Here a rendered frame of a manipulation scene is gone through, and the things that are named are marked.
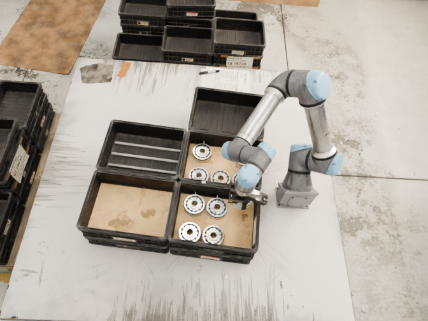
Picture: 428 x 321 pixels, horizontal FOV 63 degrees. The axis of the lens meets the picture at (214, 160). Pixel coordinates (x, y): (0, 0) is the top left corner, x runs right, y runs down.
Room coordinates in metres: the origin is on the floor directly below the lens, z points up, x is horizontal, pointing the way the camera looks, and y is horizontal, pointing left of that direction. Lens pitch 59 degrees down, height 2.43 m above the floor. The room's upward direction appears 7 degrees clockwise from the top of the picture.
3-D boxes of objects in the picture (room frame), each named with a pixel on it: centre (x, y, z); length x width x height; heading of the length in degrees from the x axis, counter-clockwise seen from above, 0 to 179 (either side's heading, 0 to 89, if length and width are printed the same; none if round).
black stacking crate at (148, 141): (0.91, 0.36, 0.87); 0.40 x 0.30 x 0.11; 90
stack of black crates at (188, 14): (2.65, 0.37, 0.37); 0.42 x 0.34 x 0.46; 95
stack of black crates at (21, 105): (1.40, 1.41, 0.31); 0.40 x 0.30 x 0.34; 5
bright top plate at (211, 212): (0.68, -0.04, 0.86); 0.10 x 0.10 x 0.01
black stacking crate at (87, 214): (0.61, 0.36, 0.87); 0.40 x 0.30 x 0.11; 90
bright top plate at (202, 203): (0.68, 0.07, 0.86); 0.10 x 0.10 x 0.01
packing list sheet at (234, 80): (1.65, -0.01, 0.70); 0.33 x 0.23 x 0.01; 95
